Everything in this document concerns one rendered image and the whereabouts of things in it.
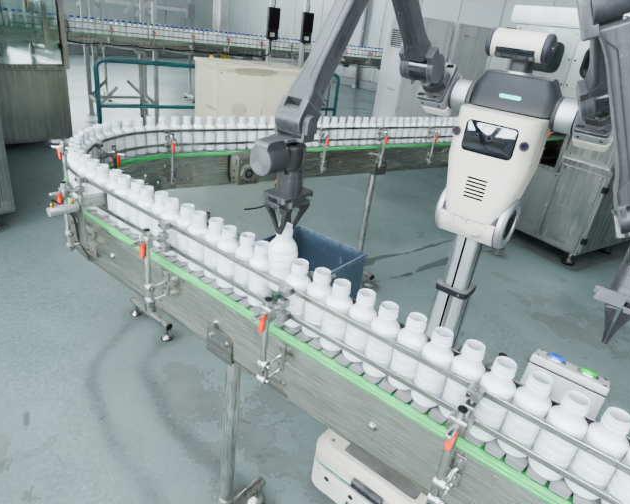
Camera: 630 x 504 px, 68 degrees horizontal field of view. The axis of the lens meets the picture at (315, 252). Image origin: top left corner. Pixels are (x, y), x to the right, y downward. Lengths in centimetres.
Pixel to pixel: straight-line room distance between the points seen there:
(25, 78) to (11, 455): 440
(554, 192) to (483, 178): 325
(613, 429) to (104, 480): 176
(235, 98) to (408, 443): 435
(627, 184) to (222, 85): 431
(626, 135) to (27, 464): 218
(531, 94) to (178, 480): 181
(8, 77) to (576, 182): 549
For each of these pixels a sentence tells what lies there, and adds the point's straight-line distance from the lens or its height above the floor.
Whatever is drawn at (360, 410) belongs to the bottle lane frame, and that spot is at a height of 92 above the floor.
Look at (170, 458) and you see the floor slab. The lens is 218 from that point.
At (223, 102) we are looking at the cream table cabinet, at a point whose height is 83.
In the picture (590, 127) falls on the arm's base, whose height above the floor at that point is 150.
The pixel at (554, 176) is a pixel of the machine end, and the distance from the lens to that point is 465.
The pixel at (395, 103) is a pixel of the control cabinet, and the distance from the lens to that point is 694.
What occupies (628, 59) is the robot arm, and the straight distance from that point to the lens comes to 95.
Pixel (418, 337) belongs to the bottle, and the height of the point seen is 113.
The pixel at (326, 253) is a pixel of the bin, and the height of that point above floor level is 88.
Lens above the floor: 166
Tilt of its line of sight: 26 degrees down
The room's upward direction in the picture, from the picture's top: 8 degrees clockwise
